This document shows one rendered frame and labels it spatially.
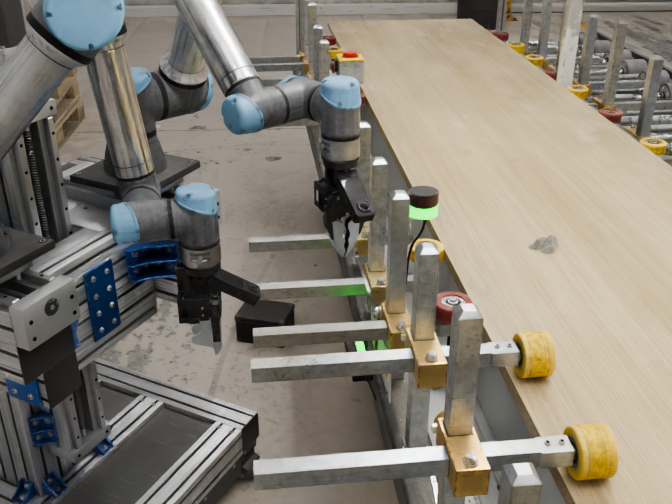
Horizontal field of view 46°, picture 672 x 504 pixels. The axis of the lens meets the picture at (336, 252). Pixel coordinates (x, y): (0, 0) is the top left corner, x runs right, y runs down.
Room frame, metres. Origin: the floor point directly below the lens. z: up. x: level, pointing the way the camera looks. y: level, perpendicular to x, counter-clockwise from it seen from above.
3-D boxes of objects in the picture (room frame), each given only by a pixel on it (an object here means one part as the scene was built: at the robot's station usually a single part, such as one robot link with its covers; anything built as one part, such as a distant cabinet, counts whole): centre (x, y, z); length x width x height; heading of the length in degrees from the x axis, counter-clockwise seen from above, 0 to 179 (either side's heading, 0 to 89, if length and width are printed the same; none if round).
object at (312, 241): (1.86, 0.01, 0.80); 0.44 x 0.03 x 0.04; 96
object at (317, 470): (0.87, -0.13, 0.95); 0.50 x 0.04 x 0.04; 96
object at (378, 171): (1.66, -0.10, 0.87); 0.04 x 0.04 x 0.48; 6
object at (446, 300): (1.38, -0.24, 0.85); 0.08 x 0.08 x 0.11
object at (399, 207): (1.41, -0.12, 0.90); 0.04 x 0.04 x 0.48; 6
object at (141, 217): (1.32, 0.36, 1.12); 0.11 x 0.11 x 0.08; 14
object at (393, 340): (1.39, -0.13, 0.85); 0.14 x 0.06 x 0.05; 6
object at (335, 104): (1.45, -0.01, 1.29); 0.09 x 0.08 x 0.11; 42
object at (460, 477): (0.89, -0.18, 0.95); 0.14 x 0.06 x 0.05; 6
